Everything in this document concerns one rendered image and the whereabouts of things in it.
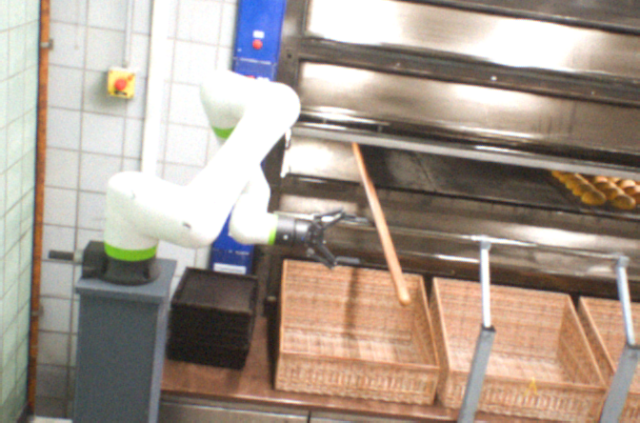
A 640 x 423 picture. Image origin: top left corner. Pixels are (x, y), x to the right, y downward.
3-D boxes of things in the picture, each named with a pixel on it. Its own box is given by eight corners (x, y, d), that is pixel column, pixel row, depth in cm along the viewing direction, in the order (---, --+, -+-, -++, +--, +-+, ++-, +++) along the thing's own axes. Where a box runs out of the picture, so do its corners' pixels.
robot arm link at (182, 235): (196, 231, 157) (305, 78, 188) (134, 211, 163) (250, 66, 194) (209, 267, 167) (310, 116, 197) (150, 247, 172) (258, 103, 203)
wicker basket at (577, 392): (417, 336, 299) (430, 274, 291) (552, 353, 303) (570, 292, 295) (439, 409, 253) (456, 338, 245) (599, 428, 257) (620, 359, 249)
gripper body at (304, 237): (295, 215, 225) (325, 219, 226) (291, 240, 228) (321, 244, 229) (295, 224, 218) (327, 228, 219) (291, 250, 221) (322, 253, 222)
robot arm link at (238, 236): (225, 249, 222) (227, 228, 214) (230, 215, 230) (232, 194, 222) (271, 254, 223) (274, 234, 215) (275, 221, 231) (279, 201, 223)
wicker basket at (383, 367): (272, 320, 294) (281, 257, 285) (410, 334, 299) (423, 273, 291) (271, 392, 248) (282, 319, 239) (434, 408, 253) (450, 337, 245)
